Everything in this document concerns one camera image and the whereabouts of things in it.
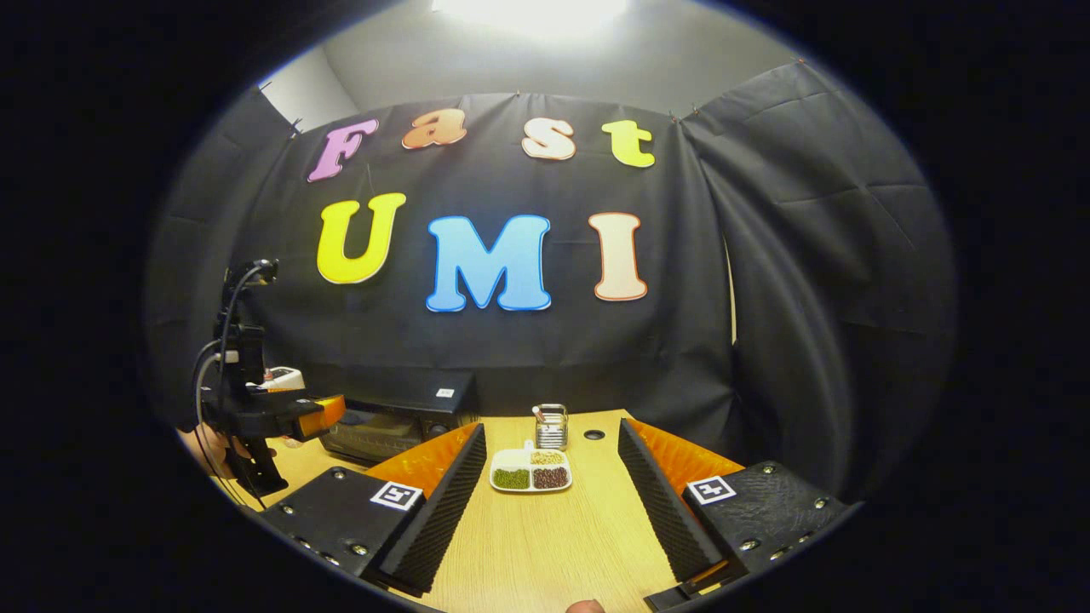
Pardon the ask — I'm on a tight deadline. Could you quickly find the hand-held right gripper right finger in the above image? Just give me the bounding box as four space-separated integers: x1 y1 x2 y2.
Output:
617 417 853 588

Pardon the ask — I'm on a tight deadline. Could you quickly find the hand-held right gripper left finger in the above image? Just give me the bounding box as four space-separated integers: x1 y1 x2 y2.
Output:
258 422 489 595

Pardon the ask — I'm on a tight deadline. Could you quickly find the black electric oven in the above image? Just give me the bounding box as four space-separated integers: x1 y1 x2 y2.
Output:
319 370 480 466

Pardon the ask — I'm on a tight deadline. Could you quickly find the white divided plate with beans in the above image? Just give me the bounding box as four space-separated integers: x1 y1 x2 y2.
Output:
489 441 573 494

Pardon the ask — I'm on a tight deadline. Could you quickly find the black backdrop cloth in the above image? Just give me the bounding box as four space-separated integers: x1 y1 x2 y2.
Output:
141 60 959 503

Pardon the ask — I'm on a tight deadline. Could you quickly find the ceiling light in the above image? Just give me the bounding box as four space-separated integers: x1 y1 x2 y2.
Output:
430 0 631 39

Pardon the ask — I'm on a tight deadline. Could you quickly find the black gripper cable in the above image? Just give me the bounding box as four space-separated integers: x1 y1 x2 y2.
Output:
192 262 275 427

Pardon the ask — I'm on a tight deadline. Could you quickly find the wire mesh holder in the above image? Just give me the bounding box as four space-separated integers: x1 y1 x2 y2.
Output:
535 404 570 451

